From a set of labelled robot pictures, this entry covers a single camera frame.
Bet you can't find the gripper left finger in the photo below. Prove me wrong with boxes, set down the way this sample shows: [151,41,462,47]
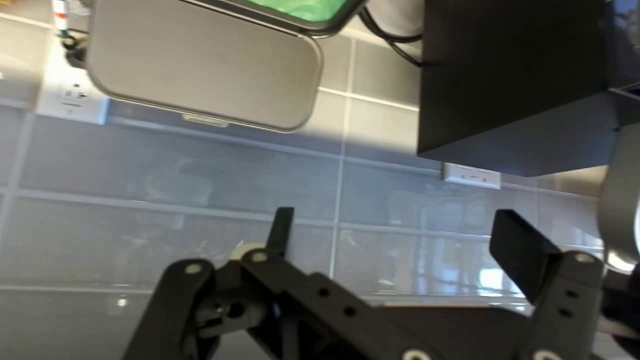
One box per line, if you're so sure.
[122,207,442,360]

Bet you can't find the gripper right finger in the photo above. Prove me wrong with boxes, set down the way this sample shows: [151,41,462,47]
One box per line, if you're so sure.
[489,209,607,360]

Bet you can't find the black coffeemaker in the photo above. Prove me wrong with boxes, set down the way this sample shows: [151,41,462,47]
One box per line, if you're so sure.
[416,0,640,275]

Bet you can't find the countertop bin with green bag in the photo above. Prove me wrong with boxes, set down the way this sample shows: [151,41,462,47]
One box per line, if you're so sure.
[85,0,369,134]

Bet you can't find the white round container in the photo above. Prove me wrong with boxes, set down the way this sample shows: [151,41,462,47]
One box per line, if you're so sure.
[369,0,426,38]

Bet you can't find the black plug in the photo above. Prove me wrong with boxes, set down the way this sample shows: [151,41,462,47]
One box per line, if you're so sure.
[60,29,90,70]

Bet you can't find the white wall socket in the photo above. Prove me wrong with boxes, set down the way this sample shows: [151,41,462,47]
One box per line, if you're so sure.
[441,162,502,190]
[36,70,109,126]

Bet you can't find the black cable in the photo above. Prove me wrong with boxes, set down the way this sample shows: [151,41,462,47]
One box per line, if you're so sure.
[357,7,426,69]

